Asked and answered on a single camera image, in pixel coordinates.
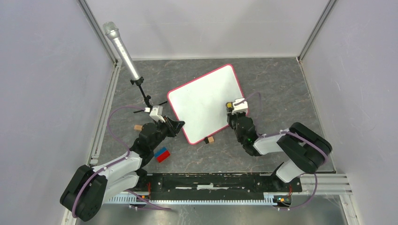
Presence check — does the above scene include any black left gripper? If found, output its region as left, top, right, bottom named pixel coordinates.
left=150, top=115, right=184, bottom=150

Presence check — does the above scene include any pink framed whiteboard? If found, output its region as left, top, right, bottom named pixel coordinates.
left=167, top=64, right=244, bottom=145

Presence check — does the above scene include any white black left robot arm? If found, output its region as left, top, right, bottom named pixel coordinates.
left=60, top=116, right=185, bottom=222

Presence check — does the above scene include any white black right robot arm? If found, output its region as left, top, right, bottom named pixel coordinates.
left=227, top=112, right=332, bottom=191

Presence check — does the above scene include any red blue block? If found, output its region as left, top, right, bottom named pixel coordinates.
left=154, top=147, right=170, bottom=163

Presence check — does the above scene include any small wooden block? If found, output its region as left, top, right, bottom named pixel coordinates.
left=134, top=125, right=143, bottom=131

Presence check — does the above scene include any black microphone stand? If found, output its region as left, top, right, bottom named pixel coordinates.
left=130, top=77, right=153, bottom=113

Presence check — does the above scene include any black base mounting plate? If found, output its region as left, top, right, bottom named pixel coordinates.
left=132, top=172, right=302, bottom=201

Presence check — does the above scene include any silver microphone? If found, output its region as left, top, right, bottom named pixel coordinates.
left=103, top=21, right=143, bottom=86

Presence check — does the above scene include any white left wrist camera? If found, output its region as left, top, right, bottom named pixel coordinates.
left=144, top=105, right=166, bottom=123

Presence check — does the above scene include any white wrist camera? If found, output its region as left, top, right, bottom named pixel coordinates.
left=144, top=105, right=166, bottom=123
left=231, top=98, right=248, bottom=114

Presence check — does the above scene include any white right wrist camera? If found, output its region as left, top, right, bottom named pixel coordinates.
left=231, top=98, right=248, bottom=114

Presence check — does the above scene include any aluminium corner rail left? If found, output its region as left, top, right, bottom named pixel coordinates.
left=77, top=0, right=118, bottom=65

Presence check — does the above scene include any aluminium corner rail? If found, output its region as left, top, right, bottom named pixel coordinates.
left=77, top=0, right=118, bottom=65
left=297, top=0, right=337, bottom=64

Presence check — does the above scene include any aluminium corner rail right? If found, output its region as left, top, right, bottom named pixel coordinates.
left=297, top=0, right=337, bottom=64

